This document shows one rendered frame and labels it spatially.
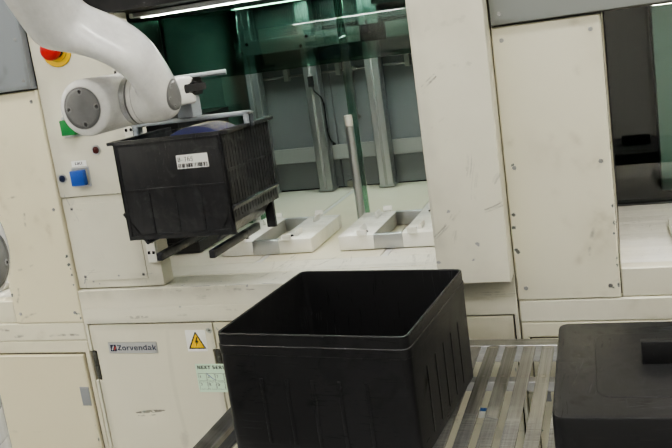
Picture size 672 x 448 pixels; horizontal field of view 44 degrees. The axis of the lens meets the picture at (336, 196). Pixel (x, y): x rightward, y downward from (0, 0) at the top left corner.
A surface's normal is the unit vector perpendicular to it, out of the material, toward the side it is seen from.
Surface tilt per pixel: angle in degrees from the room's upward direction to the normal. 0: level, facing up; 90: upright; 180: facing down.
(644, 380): 0
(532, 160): 90
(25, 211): 90
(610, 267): 90
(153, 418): 83
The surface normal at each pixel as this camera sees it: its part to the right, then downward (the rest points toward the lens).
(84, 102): -0.29, 0.20
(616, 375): -0.14, -0.97
